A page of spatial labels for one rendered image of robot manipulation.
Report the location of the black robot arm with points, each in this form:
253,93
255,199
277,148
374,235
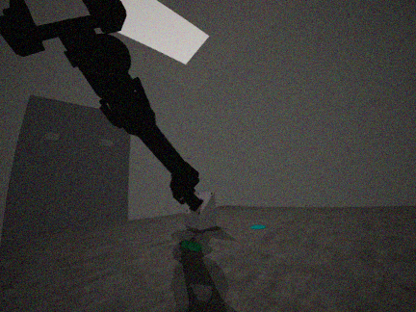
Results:
107,61

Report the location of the cyan circle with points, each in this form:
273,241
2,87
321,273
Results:
258,226

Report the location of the green rectangular post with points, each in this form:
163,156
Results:
191,245

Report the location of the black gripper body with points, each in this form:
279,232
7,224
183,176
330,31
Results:
25,37

